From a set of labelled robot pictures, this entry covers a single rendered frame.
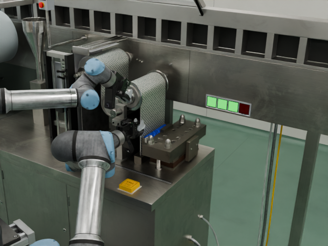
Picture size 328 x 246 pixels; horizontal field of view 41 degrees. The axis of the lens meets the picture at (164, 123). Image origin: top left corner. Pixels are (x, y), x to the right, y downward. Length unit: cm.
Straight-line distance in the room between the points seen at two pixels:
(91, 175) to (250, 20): 107
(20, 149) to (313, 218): 226
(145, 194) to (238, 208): 169
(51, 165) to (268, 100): 113
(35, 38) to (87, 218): 135
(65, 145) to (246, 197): 237
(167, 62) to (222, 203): 160
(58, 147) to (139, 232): 68
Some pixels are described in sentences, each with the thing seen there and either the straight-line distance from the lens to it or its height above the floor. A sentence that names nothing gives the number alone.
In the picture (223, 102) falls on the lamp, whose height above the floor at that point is 120.
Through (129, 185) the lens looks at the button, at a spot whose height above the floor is 92.
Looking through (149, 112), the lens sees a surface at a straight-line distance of 223.
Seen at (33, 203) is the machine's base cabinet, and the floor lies 61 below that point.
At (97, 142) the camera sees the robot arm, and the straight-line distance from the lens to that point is 158.
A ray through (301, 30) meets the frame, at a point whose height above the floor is 161.
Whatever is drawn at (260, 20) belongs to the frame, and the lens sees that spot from 213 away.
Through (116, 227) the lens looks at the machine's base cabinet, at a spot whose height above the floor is 68.
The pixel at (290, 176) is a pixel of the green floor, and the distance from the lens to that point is 416.
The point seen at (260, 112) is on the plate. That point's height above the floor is 119.
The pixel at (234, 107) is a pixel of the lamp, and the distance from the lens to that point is 226.
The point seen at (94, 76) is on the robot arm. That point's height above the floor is 143.
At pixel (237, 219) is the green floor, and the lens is 346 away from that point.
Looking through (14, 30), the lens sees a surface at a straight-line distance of 287.
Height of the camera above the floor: 198
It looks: 23 degrees down
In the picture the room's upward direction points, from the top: 1 degrees clockwise
